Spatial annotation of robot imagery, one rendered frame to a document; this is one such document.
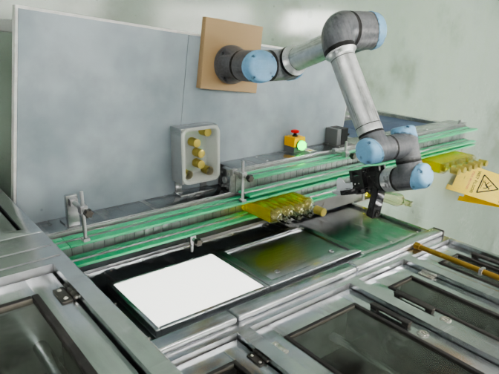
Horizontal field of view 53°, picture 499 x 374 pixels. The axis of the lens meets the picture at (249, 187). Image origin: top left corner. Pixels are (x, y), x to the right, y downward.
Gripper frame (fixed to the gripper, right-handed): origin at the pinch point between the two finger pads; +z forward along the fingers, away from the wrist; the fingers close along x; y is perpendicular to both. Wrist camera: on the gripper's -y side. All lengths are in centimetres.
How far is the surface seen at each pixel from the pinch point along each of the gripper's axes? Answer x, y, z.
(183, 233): 41, -4, 44
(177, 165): 33, 22, 51
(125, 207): 56, 10, 55
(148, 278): 60, -15, 39
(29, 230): 100, 12, 9
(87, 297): 101, -2, -28
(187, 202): 34, 7, 47
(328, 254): -5.0, -24.2, 17.9
